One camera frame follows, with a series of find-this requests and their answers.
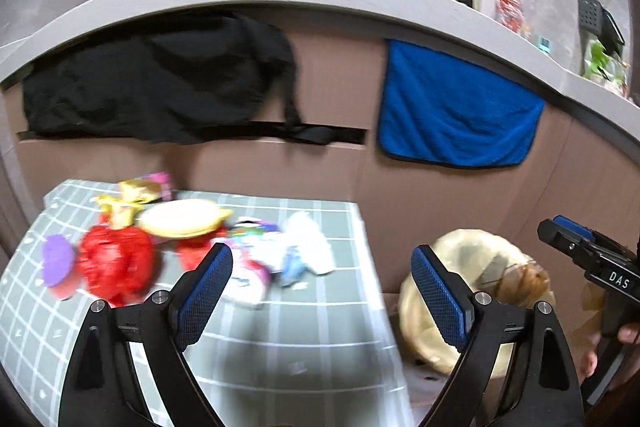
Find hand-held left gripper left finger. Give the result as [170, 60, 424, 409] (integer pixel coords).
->
[57, 242, 234, 427]

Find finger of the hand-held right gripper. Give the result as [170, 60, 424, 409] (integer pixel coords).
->
[537, 220, 592, 271]
[551, 215, 597, 245]

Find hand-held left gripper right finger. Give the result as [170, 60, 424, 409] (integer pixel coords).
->
[410, 244, 586, 427]

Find person's right hand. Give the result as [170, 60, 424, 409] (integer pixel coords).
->
[582, 325, 640, 378]

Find pink and white packet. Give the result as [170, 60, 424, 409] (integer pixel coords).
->
[219, 247, 274, 311]

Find round beige lid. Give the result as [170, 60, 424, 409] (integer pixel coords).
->
[137, 200, 234, 239]

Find colourful small wrapper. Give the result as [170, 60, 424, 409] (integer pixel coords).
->
[227, 217, 282, 249]

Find blue and white wrapper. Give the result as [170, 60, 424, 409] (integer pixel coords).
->
[279, 247, 309, 289]

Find red crumpled wrapper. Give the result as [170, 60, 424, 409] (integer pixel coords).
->
[77, 224, 157, 308]

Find grey grid-patterned tablecloth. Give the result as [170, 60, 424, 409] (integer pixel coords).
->
[0, 179, 416, 427]

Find white plastic packet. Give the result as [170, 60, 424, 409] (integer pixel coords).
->
[284, 211, 336, 276]

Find purple round piece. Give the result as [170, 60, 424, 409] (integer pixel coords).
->
[42, 234, 82, 289]

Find brown cardboard panel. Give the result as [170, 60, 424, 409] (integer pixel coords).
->
[4, 23, 640, 408]

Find green plant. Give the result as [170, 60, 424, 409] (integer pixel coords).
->
[582, 38, 628, 88]

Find blue towel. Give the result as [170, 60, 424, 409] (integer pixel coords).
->
[376, 39, 546, 169]

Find black perforated holder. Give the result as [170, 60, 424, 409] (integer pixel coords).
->
[577, 0, 627, 48]

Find black cloth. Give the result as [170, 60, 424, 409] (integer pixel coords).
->
[21, 12, 368, 146]

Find orange hanging decoration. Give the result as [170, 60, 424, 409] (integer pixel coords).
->
[495, 0, 524, 30]

